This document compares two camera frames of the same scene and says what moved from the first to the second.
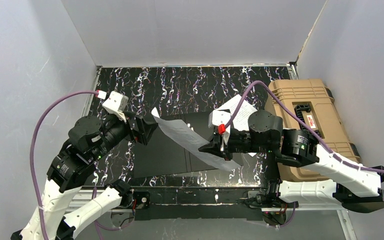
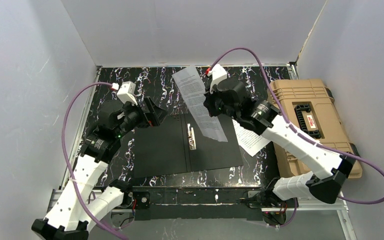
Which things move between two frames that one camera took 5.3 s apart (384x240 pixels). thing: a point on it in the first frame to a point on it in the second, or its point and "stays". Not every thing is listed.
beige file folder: x=163 y=154 stays
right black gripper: x=223 y=144 to x=211 y=102
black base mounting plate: x=205 y=203 stays
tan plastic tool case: x=314 y=102 stays
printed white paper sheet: x=180 y=132 to x=191 y=81
